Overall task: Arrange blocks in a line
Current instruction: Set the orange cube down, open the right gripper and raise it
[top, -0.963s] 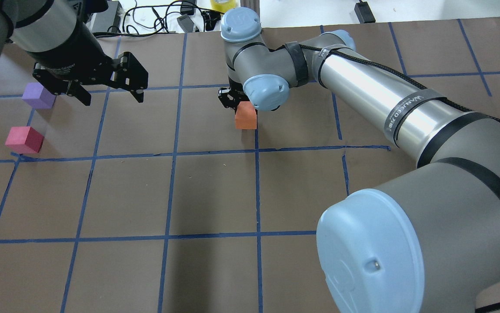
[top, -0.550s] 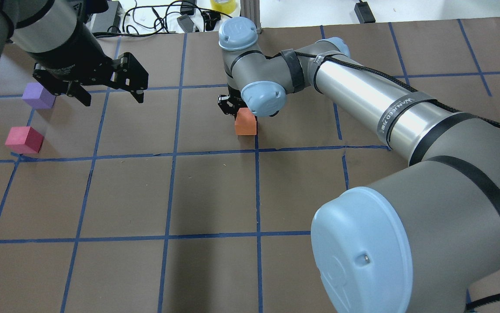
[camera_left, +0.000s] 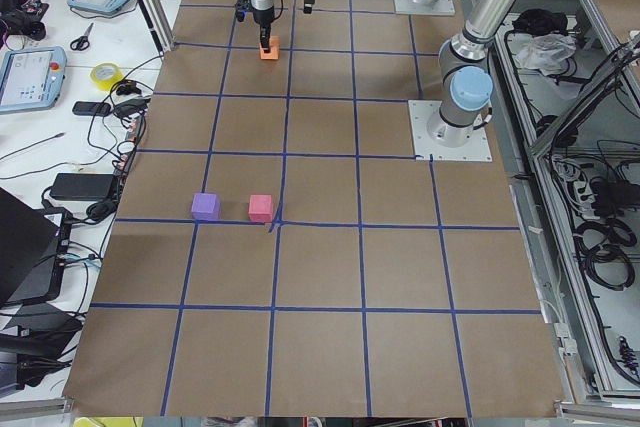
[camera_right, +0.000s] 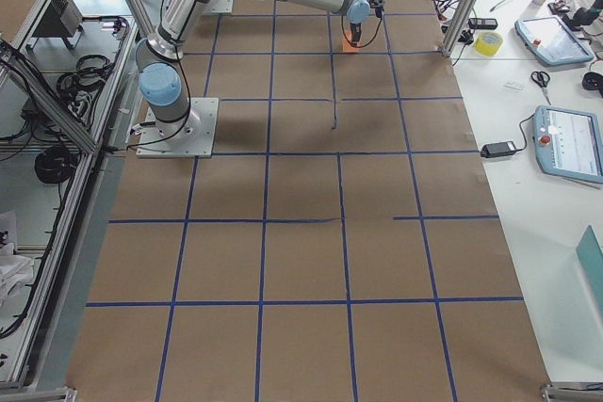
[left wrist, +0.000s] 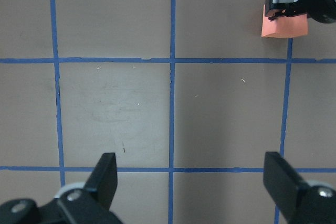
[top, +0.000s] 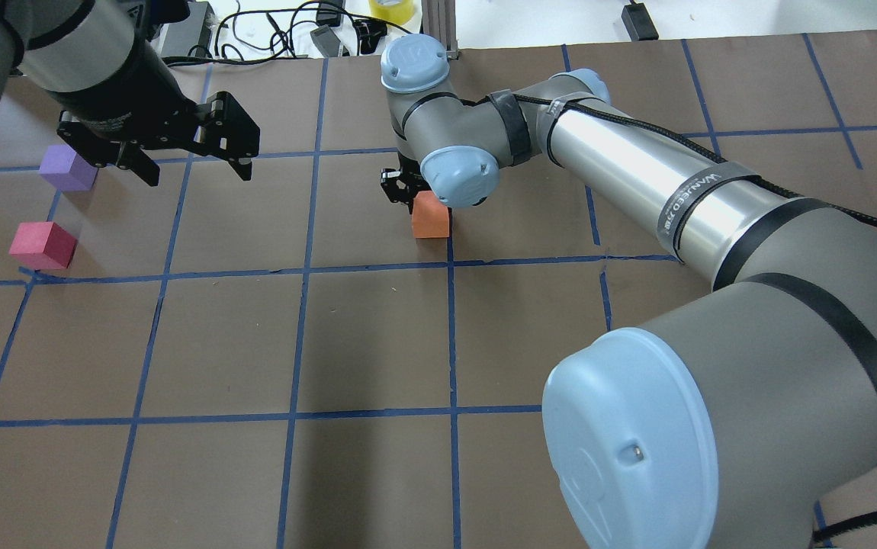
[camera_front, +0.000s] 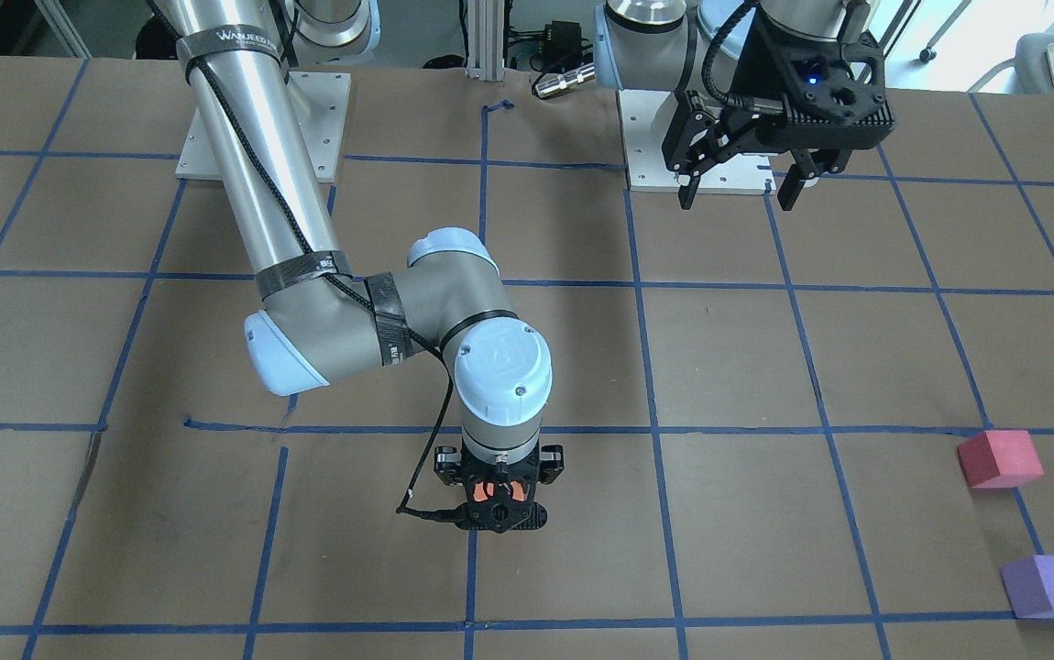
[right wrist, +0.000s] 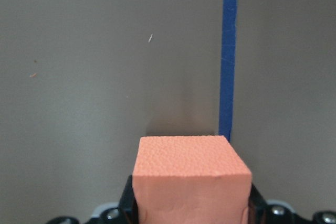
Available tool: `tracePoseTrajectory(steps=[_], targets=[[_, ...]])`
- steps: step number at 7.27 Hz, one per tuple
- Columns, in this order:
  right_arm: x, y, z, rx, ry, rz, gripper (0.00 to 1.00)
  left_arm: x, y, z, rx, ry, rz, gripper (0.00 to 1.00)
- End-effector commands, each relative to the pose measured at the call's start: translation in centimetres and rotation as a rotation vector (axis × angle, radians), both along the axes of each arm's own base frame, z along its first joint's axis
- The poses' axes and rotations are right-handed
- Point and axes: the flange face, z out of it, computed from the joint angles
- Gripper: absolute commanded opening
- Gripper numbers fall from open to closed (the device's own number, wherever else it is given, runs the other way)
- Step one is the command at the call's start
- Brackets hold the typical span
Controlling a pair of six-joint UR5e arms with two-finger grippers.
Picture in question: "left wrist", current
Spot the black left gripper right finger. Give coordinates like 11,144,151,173
263,152,309,216

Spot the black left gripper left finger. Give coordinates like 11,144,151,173
83,153,118,210

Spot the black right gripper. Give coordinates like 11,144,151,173
264,0,335,24

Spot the orange foam block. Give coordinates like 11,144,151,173
261,14,309,38

